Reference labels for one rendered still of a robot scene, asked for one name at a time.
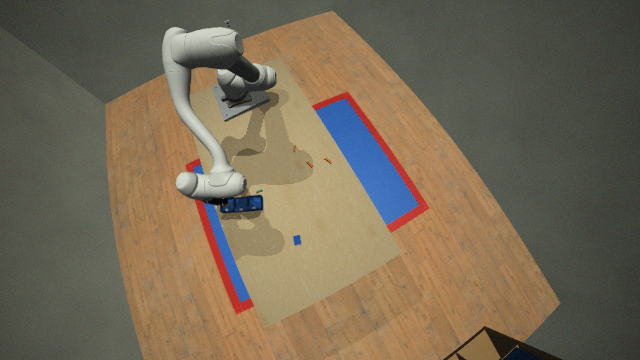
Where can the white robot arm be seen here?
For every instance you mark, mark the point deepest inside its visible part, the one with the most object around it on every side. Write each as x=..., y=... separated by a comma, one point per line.
x=211, y=48

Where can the blue three-compartment bin rack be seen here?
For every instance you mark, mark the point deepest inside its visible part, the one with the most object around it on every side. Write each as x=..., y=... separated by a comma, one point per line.
x=240, y=204

